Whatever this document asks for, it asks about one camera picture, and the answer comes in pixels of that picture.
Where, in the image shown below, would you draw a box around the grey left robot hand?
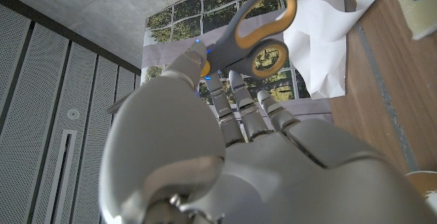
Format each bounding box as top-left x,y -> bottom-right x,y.
98,39 -> 437,224

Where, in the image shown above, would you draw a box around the grey orange scissors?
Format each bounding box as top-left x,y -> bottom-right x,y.
105,0 -> 298,115

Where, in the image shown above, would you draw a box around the white receipt paper strip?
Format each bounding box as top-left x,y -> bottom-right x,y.
283,0 -> 389,100

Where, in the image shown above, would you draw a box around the gold rimmed paper plate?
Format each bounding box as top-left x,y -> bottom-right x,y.
406,171 -> 437,214

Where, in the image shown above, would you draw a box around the yellow sponge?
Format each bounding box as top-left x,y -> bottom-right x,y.
387,0 -> 437,40

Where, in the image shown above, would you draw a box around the printed window backdrop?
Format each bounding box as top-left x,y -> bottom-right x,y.
139,0 -> 334,122

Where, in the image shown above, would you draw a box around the ceiling air vent slot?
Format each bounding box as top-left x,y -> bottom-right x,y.
44,130 -> 78,224

